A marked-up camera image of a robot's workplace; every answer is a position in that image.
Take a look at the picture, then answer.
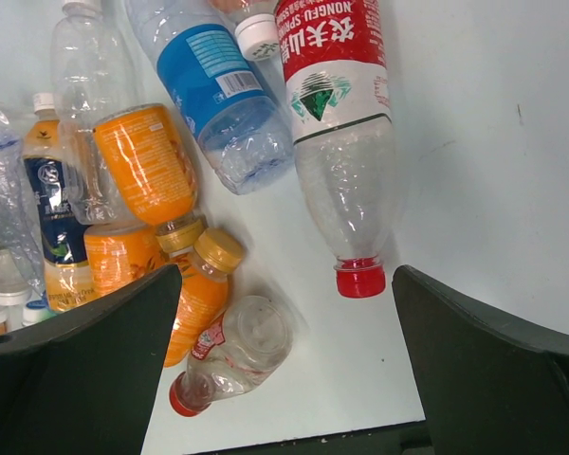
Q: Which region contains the orange label bottle right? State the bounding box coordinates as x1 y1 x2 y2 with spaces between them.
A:
209 0 280 62

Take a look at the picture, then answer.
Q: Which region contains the tall clear bottle white cap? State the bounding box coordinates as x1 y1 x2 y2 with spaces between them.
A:
50 1 140 225

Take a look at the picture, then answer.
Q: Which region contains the orange bottle gold cap upright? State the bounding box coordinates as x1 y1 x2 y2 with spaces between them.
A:
92 103 198 253

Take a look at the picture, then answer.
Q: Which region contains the crushed clear bottle blue cap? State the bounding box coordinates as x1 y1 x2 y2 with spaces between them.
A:
0 103 46 295

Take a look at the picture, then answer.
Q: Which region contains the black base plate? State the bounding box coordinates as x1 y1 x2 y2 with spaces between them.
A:
207 421 434 455

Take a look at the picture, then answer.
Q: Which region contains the clear bottle blue label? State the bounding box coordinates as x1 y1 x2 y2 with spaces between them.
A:
125 1 293 195

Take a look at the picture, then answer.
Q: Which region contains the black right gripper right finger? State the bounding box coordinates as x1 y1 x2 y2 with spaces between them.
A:
392 265 569 454

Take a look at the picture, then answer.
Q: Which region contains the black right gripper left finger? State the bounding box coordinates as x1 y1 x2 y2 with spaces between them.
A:
0 265 182 454

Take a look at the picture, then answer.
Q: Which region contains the yellow tea bottle blue label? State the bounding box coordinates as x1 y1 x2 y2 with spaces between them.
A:
23 92 97 313

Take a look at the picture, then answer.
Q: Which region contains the crushed clear bottle red cap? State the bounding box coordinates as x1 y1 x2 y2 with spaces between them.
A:
169 296 297 417

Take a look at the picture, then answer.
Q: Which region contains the orange juice bottle gold cap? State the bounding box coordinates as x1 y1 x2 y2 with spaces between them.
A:
83 222 168 297

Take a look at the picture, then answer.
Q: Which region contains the clear Nongfu bottle red label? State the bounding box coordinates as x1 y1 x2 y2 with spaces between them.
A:
275 1 399 299

